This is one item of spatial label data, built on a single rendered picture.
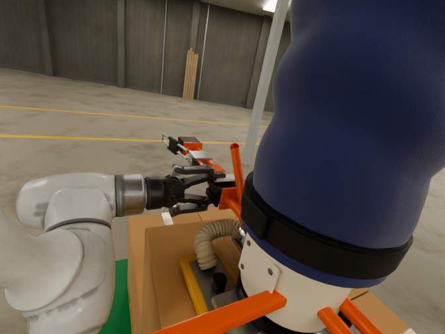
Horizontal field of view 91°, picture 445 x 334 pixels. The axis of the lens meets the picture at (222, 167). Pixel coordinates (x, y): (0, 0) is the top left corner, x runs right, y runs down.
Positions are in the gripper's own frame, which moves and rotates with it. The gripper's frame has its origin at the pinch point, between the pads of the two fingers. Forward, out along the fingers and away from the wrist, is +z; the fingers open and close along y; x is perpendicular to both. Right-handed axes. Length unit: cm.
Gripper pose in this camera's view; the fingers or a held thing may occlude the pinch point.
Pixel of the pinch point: (223, 187)
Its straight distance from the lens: 58.9
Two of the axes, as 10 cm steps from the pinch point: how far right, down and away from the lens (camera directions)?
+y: -1.7, 9.1, 3.8
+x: 4.3, 4.2, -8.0
